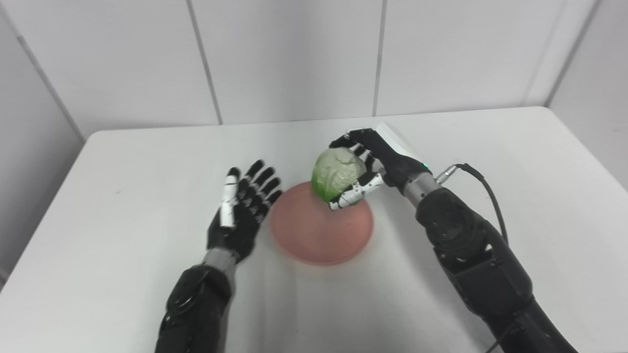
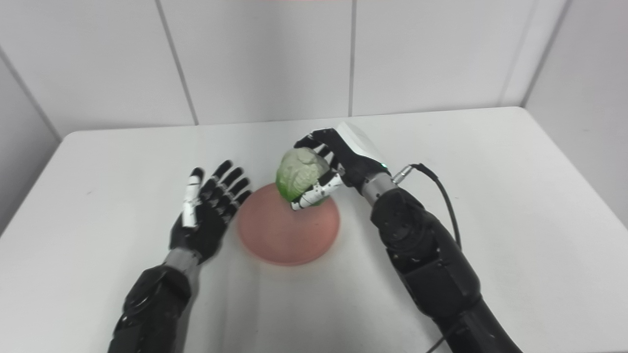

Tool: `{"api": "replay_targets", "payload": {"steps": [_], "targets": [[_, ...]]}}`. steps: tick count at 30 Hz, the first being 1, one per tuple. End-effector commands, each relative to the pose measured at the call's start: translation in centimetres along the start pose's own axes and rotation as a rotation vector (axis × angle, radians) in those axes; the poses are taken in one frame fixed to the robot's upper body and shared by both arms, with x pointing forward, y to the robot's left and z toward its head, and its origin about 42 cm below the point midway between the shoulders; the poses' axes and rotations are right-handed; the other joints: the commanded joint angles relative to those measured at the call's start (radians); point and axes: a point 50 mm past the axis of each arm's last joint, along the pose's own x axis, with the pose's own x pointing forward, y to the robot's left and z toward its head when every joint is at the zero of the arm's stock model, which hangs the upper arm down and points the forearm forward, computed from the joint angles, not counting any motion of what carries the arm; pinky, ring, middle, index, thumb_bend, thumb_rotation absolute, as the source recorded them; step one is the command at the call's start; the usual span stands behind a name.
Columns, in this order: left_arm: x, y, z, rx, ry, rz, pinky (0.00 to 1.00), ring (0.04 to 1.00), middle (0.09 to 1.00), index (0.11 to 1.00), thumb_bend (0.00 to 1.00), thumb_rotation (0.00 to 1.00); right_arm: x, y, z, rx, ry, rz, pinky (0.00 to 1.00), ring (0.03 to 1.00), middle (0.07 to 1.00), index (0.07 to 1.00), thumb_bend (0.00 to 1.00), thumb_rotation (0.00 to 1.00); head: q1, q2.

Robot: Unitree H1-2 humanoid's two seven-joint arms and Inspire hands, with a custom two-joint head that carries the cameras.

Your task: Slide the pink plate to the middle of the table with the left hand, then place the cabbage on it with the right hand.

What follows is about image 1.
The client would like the pink round plate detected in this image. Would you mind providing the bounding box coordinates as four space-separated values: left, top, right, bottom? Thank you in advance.
270 181 374 266

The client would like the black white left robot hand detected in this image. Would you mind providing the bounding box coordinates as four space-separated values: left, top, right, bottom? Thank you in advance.
207 159 284 264

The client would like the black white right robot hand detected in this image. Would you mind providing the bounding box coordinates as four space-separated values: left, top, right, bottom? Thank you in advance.
328 123 433 211

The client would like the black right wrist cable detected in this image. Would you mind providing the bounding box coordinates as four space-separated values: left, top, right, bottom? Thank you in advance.
436 163 509 246

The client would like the green white toy cabbage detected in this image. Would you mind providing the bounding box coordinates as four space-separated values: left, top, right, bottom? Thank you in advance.
311 147 366 202

